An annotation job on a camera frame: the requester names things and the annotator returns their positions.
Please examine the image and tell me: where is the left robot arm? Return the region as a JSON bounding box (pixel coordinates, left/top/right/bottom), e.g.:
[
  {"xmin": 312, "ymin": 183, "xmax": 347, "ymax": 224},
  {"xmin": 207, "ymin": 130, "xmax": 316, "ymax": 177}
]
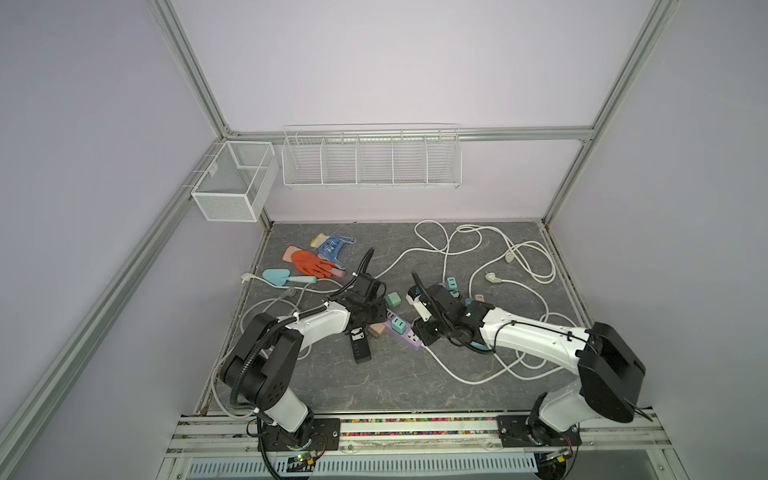
[{"xmin": 219, "ymin": 273, "xmax": 387, "ymax": 434}]

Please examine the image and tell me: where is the white wire basket rack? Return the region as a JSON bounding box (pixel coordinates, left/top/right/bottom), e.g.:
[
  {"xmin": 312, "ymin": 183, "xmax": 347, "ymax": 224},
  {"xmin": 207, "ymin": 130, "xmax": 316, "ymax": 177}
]
[{"xmin": 281, "ymin": 123, "xmax": 463, "ymax": 189}]

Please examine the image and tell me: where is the purple power strip front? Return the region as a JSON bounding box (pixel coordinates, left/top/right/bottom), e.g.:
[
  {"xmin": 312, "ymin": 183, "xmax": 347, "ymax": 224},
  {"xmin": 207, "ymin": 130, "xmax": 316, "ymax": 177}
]
[{"xmin": 385, "ymin": 309, "xmax": 423, "ymax": 349}]

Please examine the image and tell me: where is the pink USB charger plug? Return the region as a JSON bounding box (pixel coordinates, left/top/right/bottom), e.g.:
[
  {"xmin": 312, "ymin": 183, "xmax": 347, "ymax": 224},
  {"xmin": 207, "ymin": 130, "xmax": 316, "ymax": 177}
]
[{"xmin": 367, "ymin": 323, "xmax": 386, "ymax": 338}]

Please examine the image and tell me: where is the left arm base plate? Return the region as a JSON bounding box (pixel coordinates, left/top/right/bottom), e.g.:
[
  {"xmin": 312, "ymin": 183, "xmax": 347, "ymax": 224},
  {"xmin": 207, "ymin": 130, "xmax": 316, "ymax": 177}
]
[{"xmin": 257, "ymin": 417, "xmax": 341, "ymax": 452}]

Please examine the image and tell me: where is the blue patterned glove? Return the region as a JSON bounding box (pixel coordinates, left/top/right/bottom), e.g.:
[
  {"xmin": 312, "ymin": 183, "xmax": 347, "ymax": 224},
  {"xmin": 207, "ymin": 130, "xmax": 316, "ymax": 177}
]
[{"xmin": 317, "ymin": 235, "xmax": 356, "ymax": 270}]

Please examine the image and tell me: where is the pink glove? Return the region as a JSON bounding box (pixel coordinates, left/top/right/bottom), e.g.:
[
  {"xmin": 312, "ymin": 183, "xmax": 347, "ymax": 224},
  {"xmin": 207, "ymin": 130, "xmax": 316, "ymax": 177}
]
[{"xmin": 282, "ymin": 246, "xmax": 345, "ymax": 278}]

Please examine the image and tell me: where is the teal dustpan scoop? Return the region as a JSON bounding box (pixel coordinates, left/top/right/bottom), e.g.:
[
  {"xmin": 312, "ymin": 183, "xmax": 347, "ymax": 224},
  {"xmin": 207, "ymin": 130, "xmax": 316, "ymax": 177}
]
[{"xmin": 262, "ymin": 269, "xmax": 318, "ymax": 287}]

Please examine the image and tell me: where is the green USB charger plug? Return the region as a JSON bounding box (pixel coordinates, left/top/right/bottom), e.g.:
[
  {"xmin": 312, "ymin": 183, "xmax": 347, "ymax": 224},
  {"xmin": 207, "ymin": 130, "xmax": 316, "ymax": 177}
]
[{"xmin": 384, "ymin": 291, "xmax": 402, "ymax": 309}]

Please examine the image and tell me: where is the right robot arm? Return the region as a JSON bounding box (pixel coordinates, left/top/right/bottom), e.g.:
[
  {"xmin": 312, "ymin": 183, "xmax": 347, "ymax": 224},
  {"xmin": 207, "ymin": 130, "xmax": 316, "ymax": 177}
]
[{"xmin": 408, "ymin": 283, "xmax": 646, "ymax": 432}]

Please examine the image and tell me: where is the white cable of black strip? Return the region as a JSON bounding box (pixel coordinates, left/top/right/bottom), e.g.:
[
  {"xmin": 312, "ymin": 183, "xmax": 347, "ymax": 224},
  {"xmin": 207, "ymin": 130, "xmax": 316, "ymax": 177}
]
[{"xmin": 209, "ymin": 245, "xmax": 445, "ymax": 418}]

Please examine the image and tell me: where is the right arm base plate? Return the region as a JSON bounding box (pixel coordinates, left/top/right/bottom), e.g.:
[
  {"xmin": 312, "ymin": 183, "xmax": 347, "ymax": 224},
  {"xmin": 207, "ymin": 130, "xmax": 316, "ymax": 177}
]
[{"xmin": 496, "ymin": 414, "xmax": 582, "ymax": 447}]

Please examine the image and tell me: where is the teal power strip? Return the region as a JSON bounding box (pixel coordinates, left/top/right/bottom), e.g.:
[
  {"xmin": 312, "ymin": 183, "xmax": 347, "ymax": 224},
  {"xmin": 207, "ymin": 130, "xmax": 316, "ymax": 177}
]
[{"xmin": 464, "ymin": 297, "xmax": 488, "ymax": 351}]

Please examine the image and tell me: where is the red rubber glove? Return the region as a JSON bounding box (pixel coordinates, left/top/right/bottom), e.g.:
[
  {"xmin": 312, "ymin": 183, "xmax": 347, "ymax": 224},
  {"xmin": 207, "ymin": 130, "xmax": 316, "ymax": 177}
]
[{"xmin": 291, "ymin": 250, "xmax": 335, "ymax": 279}]

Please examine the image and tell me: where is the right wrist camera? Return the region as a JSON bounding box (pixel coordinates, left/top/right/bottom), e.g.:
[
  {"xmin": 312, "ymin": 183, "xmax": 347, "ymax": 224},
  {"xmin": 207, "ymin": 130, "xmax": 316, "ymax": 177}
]
[{"xmin": 406, "ymin": 286, "xmax": 432, "ymax": 321}]

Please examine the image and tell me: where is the white mesh box basket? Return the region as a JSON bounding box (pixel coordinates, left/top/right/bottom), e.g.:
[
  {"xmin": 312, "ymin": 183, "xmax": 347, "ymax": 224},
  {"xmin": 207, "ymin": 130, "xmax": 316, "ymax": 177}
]
[{"xmin": 192, "ymin": 141, "xmax": 279, "ymax": 223}]

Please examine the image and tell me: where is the black power strip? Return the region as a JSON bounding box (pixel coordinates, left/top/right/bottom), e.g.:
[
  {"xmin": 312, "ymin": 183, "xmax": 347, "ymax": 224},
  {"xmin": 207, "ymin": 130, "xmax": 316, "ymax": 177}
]
[{"xmin": 350, "ymin": 327, "xmax": 371, "ymax": 364}]

